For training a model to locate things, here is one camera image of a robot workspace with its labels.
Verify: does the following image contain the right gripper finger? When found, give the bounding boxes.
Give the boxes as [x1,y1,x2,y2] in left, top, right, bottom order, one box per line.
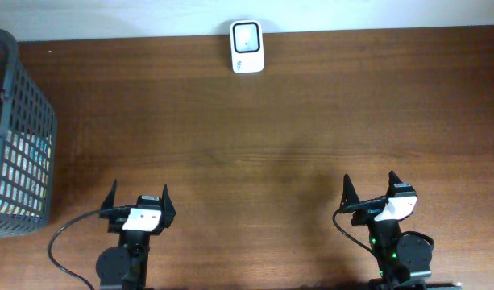
[386,171,402,197]
[339,174,360,213]

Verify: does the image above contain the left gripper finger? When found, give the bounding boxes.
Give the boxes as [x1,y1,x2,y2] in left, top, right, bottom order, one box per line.
[99,180,117,218]
[160,185,176,228]

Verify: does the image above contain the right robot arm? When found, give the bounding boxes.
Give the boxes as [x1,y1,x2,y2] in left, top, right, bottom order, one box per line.
[332,171,434,289]

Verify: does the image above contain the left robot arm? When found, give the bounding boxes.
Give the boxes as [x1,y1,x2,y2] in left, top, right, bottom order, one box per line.
[96,183,176,290]

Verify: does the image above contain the white barcode scanner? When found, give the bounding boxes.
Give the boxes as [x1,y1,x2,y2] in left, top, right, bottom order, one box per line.
[230,20,265,74]

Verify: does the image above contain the grey plastic mesh basket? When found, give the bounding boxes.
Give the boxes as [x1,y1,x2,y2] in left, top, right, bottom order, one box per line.
[0,29,58,238]

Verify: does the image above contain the left black cable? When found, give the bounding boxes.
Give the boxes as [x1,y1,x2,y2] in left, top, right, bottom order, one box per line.
[47,205,133,290]

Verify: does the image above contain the black cable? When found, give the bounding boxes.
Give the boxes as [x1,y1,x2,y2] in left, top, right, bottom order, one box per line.
[47,205,133,290]
[331,196,396,290]

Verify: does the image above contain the right black cable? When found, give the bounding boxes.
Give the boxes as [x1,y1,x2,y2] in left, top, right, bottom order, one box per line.
[331,196,396,290]

